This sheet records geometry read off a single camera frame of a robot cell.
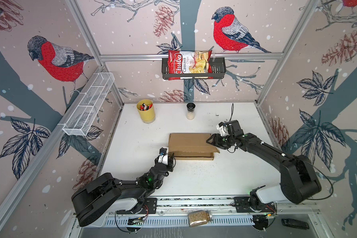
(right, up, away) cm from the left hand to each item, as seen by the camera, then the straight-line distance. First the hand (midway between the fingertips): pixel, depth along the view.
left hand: (170, 154), depth 83 cm
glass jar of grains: (+15, -25, -17) cm, 34 cm away
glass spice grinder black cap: (+13, +28, +20) cm, 37 cm away
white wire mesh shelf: (-43, +19, -12) cm, 49 cm away
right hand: (+22, +5, +3) cm, 23 cm away
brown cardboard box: (+13, +5, -2) cm, 14 cm away
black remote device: (+62, -30, -13) cm, 70 cm away
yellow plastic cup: (-19, +27, +20) cm, 39 cm away
